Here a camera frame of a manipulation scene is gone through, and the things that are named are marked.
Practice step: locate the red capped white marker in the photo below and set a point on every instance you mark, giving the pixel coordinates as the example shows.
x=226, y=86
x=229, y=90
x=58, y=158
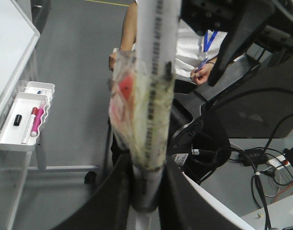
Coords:
x=30, y=123

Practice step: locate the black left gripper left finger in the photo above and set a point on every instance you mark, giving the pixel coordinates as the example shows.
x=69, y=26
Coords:
x=108, y=208

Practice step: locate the pink marker pen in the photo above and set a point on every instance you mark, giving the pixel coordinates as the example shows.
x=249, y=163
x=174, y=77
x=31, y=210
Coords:
x=37, y=122

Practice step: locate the black small eraser block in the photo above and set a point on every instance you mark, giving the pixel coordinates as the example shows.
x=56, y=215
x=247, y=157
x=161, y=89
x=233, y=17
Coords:
x=17, y=120

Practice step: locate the white whiteboard marker pen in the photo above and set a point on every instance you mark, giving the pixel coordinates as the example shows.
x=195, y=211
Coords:
x=157, y=31

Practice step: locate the white whiteboard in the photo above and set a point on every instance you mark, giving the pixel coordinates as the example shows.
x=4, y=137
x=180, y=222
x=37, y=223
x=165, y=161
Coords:
x=18, y=38

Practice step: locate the black power adapter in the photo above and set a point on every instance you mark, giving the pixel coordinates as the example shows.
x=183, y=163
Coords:
x=257, y=156

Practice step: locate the grey whiteboard stand frame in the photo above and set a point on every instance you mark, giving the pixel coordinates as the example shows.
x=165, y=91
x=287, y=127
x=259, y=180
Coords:
x=34, y=162

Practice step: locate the white marker tray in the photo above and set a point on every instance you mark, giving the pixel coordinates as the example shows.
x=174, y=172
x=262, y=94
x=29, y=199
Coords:
x=16, y=132
x=41, y=88

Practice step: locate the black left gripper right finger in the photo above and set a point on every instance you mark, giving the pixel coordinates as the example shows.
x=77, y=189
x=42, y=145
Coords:
x=184, y=205

